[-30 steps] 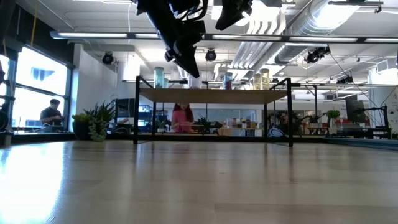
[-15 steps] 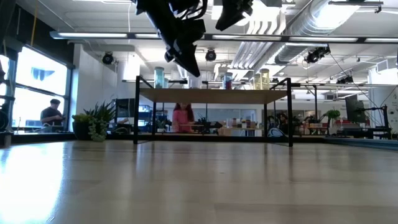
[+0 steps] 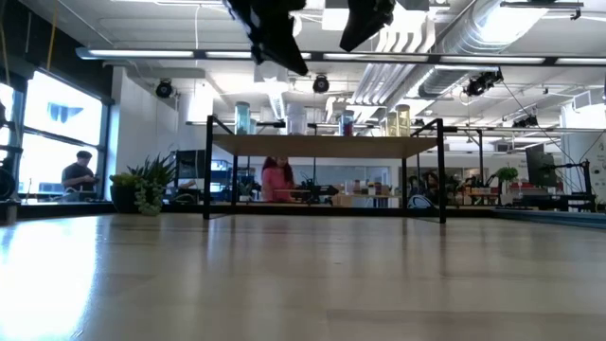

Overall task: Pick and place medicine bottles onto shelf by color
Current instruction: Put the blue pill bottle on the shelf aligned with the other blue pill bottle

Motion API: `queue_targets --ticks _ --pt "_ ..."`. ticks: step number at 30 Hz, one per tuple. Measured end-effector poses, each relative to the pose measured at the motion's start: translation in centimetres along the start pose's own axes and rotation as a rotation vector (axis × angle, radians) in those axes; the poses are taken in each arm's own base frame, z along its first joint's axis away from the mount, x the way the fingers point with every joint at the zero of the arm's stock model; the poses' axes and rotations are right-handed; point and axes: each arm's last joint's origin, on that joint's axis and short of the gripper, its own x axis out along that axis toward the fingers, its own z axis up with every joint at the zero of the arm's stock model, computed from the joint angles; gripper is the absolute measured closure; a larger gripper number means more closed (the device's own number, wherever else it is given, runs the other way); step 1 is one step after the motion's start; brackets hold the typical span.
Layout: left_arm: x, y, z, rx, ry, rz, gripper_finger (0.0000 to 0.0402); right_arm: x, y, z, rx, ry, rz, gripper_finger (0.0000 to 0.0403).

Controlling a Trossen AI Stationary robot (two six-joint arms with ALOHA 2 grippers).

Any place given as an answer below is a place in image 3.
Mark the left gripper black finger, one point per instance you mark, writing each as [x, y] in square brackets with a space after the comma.
[284, 42]
[244, 12]

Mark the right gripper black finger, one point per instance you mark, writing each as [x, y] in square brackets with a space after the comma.
[364, 21]

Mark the background black robot arm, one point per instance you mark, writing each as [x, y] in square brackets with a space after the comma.
[315, 193]

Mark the wooden shelf black metal legs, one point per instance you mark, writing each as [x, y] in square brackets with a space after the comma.
[308, 146]

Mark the black round ceiling fixture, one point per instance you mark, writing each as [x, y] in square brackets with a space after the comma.
[321, 84]
[164, 88]

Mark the overhead light bar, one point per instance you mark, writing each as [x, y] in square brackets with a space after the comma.
[473, 59]

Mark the black ceiling spotlight cluster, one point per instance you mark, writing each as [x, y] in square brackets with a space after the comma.
[483, 83]

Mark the person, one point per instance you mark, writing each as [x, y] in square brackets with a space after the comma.
[277, 182]
[78, 176]

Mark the cardboard box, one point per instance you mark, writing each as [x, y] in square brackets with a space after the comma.
[341, 199]

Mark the white and blue round object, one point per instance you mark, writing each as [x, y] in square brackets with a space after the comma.
[420, 202]

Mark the potted green succulent plant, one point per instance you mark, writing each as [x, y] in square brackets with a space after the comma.
[147, 184]

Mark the background green plant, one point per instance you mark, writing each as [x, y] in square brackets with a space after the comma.
[507, 173]

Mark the large window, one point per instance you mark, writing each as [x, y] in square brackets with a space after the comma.
[61, 132]

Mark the black computer monitor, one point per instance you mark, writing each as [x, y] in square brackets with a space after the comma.
[542, 168]

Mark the black aluminium table frame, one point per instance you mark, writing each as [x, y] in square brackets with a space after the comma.
[284, 209]

